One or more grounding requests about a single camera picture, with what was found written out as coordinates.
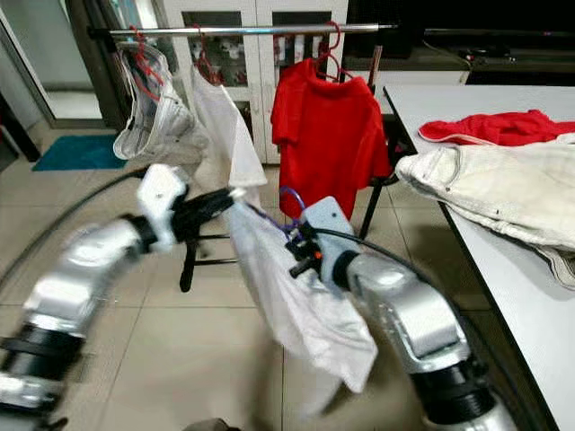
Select white t-shirt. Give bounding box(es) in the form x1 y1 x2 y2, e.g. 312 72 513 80
225 199 378 394

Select red plastic hanger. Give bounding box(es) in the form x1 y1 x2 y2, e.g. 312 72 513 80
128 27 163 101
314 21 351 82
189 25 218 86

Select white hung garment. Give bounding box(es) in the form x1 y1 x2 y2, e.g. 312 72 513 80
189 65 269 189

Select pale grey denim garment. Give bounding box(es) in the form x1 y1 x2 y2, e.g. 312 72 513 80
112 43 208 169

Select red t-shirt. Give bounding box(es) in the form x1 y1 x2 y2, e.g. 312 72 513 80
270 58 394 221

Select teal floor mat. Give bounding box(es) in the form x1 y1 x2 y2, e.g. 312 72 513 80
31 135 122 173

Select white glass-door cabinet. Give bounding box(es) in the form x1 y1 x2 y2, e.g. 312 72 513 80
162 0 351 163

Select metal clothes rack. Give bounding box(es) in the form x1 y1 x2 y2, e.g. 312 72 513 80
88 22 396 293

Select beige jeans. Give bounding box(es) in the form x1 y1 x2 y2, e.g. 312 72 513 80
395 142 575 290

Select red garment with white stripes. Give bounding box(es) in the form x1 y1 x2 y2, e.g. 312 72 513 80
418 110 575 147

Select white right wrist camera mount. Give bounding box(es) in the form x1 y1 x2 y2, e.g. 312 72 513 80
301 196 356 288

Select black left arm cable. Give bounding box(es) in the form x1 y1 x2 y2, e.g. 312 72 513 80
0 166 145 279

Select glass door with frame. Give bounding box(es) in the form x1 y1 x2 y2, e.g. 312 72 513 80
0 0 86 122

